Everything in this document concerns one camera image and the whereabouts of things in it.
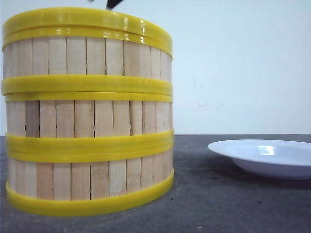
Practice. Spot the bamboo steamer basket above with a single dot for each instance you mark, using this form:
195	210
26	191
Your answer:
53	64
106	187
88	130

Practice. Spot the white plate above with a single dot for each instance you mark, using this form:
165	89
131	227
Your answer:
278	159

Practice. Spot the woven bamboo steamer lid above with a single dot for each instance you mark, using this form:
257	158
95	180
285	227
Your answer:
77	21

